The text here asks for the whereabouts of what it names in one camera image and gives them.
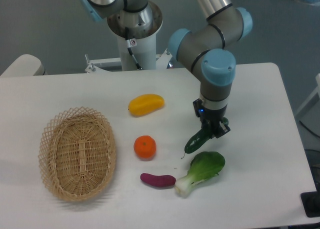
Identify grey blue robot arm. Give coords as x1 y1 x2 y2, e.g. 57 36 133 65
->
80 0 253 138

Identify purple sweet potato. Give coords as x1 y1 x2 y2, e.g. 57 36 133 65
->
140 173 176 188

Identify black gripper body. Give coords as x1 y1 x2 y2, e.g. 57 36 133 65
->
201 106 227 136

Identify green cucumber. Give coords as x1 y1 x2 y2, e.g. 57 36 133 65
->
181 117 229 159

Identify black device at table edge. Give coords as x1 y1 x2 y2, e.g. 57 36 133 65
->
300 191 320 218

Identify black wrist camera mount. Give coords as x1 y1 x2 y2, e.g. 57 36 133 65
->
192 98 204 118

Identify green bok choy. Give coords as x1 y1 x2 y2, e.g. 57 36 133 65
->
174 151 226 197

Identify white chair back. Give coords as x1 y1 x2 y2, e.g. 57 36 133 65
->
0 54 48 78

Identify orange tangerine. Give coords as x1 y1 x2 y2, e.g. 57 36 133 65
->
133 135 157 159

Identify yellow mango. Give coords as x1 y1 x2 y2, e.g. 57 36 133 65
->
128 94 165 117

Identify woven wicker basket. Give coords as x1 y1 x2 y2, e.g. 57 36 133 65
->
38 107 117 202

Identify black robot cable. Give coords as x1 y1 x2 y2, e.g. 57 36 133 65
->
124 26 143 71

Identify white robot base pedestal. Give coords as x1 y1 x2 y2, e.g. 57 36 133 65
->
85 1 172 73

